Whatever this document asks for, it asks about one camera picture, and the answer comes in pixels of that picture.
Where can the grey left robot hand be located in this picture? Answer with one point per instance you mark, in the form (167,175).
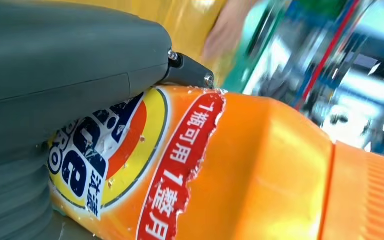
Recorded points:
(62,59)

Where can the orange detergent bottle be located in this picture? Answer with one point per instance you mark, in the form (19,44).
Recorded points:
(261,172)

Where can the blue metal rack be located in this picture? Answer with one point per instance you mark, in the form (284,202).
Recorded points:
(324,56)

